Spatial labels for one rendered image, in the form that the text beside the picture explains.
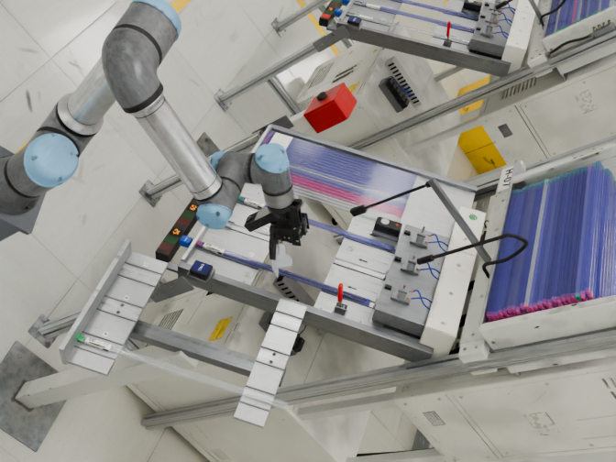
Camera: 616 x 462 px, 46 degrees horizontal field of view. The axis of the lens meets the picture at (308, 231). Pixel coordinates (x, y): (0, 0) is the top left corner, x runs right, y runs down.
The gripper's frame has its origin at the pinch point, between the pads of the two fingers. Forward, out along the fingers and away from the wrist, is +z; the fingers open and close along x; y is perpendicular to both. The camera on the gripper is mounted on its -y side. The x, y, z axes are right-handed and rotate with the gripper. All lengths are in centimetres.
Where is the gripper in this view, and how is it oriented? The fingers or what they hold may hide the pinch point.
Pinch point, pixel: (284, 258)
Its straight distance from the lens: 194.1
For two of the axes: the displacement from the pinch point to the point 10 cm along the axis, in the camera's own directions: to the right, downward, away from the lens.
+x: 3.2, -6.5, 6.9
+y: 9.4, 1.2, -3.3
